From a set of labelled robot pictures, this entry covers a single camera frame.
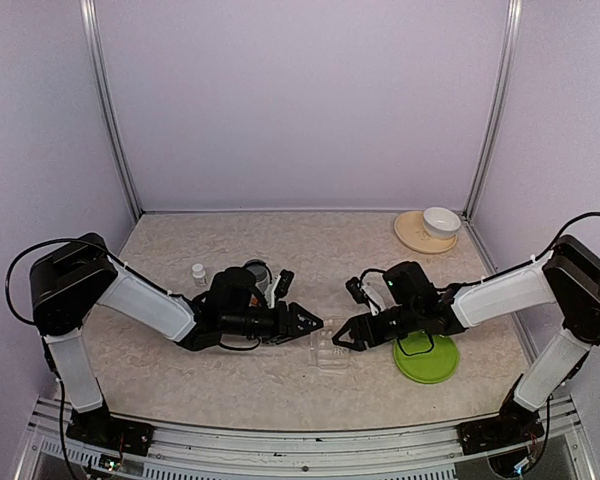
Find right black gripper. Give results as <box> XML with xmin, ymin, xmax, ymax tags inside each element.
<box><xmin>332</xmin><ymin>302</ymin><xmax>421</xmax><ymax>352</ymax></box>

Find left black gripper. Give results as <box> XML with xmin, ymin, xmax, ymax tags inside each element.
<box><xmin>222</xmin><ymin>301</ymin><xmax>324</xmax><ymax>345</ymax></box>

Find clear plastic pill organizer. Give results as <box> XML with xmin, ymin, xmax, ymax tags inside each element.
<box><xmin>309</xmin><ymin>316</ymin><xmax>350</xmax><ymax>374</ymax></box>

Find orange pill bottle grey cap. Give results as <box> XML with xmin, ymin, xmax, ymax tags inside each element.
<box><xmin>243</xmin><ymin>259</ymin><xmax>272</xmax><ymax>307</ymax></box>

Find small white pill bottle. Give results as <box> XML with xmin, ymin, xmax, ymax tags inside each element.
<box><xmin>191</xmin><ymin>263</ymin><xmax>208</xmax><ymax>287</ymax></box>

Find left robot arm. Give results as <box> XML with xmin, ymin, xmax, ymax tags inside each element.
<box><xmin>29</xmin><ymin>233</ymin><xmax>324</xmax><ymax>445</ymax></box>

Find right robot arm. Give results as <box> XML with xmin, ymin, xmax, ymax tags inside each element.
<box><xmin>332</xmin><ymin>235</ymin><xmax>600</xmax><ymax>444</ymax></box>

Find green plate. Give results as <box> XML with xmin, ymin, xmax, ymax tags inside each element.
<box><xmin>393</xmin><ymin>332</ymin><xmax>460</xmax><ymax>385</ymax></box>

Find round wooden plate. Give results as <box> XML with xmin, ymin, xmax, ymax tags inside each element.
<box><xmin>393</xmin><ymin>211</ymin><xmax>458</xmax><ymax>255</ymax></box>

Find white bowl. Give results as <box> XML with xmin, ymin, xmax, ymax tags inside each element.
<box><xmin>422</xmin><ymin>207</ymin><xmax>462</xmax><ymax>240</ymax></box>

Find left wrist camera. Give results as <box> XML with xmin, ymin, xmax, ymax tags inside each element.
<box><xmin>265</xmin><ymin>269</ymin><xmax>295</xmax><ymax>308</ymax></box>

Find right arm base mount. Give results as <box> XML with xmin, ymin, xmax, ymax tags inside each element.
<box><xmin>457</xmin><ymin>381</ymin><xmax>545</xmax><ymax>455</ymax></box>

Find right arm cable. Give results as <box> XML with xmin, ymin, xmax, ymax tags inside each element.
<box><xmin>354</xmin><ymin>211</ymin><xmax>600</xmax><ymax>358</ymax></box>

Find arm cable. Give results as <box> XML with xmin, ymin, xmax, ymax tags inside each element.
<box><xmin>3</xmin><ymin>238</ymin><xmax>281</xmax><ymax>351</ymax></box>
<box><xmin>354</xmin><ymin>211</ymin><xmax>600</xmax><ymax>358</ymax></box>

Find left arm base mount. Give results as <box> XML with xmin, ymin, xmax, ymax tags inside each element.
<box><xmin>65</xmin><ymin>400</ymin><xmax>154</xmax><ymax>457</ymax></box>

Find right aluminium frame post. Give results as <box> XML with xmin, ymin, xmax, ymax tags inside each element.
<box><xmin>463</xmin><ymin>0</ymin><xmax>524</xmax><ymax>223</ymax></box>

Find aluminium frame post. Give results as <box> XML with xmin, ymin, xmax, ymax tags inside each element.
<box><xmin>463</xmin><ymin>0</ymin><xmax>524</xmax><ymax>223</ymax></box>
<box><xmin>79</xmin><ymin>0</ymin><xmax>144</xmax><ymax>223</ymax></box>

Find front aluminium rail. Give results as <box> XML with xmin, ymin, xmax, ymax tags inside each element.
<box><xmin>9</xmin><ymin>397</ymin><xmax>600</xmax><ymax>479</ymax></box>

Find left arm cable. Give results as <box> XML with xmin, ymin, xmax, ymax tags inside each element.
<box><xmin>3</xmin><ymin>238</ymin><xmax>281</xmax><ymax>351</ymax></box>

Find left aluminium frame post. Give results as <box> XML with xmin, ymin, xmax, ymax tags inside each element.
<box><xmin>79</xmin><ymin>0</ymin><xmax>144</xmax><ymax>223</ymax></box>

